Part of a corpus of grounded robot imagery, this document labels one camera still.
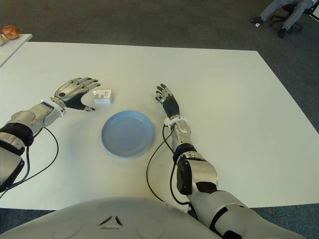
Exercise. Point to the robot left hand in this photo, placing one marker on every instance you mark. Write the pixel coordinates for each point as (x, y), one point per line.
(68, 90)

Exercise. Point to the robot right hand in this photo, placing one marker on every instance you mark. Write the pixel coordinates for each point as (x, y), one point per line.
(170, 104)

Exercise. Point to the white charger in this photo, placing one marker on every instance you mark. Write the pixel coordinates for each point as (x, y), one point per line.
(103, 97)

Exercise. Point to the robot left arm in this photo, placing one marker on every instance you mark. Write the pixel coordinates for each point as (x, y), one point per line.
(30, 117)

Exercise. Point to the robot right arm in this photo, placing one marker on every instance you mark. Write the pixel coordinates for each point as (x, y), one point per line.
(203, 171)

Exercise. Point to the blue plate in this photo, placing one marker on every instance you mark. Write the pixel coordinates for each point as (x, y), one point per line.
(127, 134)

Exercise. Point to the white side table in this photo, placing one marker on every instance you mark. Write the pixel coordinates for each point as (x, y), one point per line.
(15, 47)

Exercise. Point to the red-brown bread roll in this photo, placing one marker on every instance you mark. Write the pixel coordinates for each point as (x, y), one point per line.
(10, 32)

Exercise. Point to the grey robot torso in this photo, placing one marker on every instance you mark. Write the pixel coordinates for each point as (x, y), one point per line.
(112, 211)

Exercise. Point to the black office chair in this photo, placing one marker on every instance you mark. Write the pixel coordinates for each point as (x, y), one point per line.
(276, 18)

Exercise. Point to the seated person in jeans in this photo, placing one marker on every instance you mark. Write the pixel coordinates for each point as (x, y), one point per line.
(271, 8)

